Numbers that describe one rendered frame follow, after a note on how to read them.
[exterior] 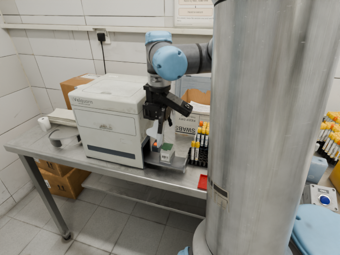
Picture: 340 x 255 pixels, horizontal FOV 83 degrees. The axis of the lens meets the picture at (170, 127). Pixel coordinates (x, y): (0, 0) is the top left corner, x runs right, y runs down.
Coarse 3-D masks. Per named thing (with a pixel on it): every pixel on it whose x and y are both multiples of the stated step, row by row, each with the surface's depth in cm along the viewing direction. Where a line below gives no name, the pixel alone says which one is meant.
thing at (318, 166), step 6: (312, 162) 68; (318, 162) 67; (324, 162) 67; (312, 168) 69; (318, 168) 68; (324, 168) 67; (312, 174) 70; (318, 174) 69; (306, 180) 72; (312, 180) 71; (318, 180) 70
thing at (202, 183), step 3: (201, 174) 75; (201, 177) 74; (204, 177) 74; (201, 180) 73; (204, 180) 73; (198, 183) 71; (201, 183) 72; (204, 183) 72; (198, 186) 70; (201, 186) 71; (204, 186) 71; (204, 189) 69
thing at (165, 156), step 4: (172, 148) 74; (160, 152) 73; (164, 152) 73; (168, 152) 73; (172, 152) 75; (160, 156) 74; (164, 156) 74; (168, 156) 73; (160, 160) 76; (164, 160) 75; (168, 160) 74
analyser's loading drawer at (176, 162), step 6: (144, 150) 82; (144, 156) 79; (150, 156) 79; (156, 156) 79; (174, 156) 78; (186, 156) 76; (150, 162) 76; (156, 162) 76; (162, 162) 75; (168, 162) 74; (174, 162) 76; (180, 162) 76; (186, 162) 75; (180, 168) 73
